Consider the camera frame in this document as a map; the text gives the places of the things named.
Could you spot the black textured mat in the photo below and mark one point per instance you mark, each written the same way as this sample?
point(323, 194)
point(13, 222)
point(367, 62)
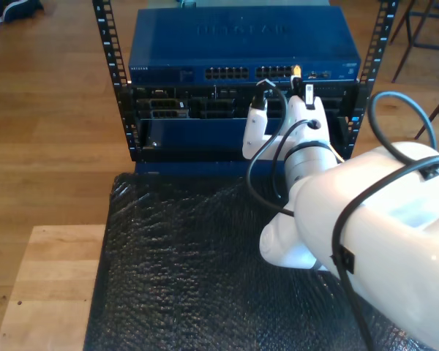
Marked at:
point(168, 274)

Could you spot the blue rack base panel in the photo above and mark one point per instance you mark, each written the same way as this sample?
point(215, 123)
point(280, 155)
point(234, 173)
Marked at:
point(186, 168)

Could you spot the black perforated rack post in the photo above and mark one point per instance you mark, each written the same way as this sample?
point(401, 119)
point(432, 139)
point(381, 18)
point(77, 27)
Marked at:
point(378, 40)
point(109, 47)

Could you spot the dark sneaker white sole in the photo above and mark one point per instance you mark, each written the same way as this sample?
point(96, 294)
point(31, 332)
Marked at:
point(20, 9)

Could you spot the dark metal stool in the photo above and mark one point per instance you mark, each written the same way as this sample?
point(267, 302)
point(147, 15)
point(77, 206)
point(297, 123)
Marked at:
point(431, 47)

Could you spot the blue network switch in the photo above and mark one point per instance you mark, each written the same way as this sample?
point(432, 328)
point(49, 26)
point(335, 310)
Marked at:
point(223, 36)

